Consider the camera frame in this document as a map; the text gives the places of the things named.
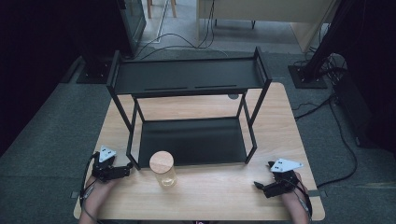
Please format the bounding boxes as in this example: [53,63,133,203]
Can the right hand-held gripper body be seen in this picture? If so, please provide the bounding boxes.
[262,158,304,199]

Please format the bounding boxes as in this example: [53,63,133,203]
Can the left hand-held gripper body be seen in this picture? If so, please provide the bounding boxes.
[91,145,128,183]

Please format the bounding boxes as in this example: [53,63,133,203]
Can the glass jar with wooden lid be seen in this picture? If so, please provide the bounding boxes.
[148,150,177,189]

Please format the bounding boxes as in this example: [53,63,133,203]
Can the black metal two-tier rack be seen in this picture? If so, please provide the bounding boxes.
[106,46,273,171]

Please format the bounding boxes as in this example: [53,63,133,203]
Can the person's right hand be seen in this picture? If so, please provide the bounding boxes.
[281,172,308,204]

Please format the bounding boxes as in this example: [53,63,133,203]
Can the person's left hand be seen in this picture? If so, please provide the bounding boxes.
[84,175,119,204]

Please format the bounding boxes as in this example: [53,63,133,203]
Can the black box on floor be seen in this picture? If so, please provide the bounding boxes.
[332,70,375,147]

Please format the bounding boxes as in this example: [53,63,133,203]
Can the black slanted stand with base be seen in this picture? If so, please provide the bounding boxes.
[287,0,356,91]

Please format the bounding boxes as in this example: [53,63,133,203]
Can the glass-fronted dark cabinet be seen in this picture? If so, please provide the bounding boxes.
[116,0,148,59]

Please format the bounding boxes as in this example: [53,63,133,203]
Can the beige wooden furniture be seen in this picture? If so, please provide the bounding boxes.
[195,0,341,53]

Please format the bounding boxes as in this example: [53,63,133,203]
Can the wooden chair legs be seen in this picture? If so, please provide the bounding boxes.
[146,0,177,20]

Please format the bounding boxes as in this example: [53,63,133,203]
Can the right hand-held gripper cable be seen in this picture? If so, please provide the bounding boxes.
[291,178,314,224]

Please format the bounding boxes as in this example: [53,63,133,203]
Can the long black floor cable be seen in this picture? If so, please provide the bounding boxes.
[293,92,359,189]

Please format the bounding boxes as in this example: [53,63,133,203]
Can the black stand base plate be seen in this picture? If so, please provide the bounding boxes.
[76,55,114,85]

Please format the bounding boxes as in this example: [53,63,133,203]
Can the black cables near cabinet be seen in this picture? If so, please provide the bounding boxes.
[134,0,230,61]

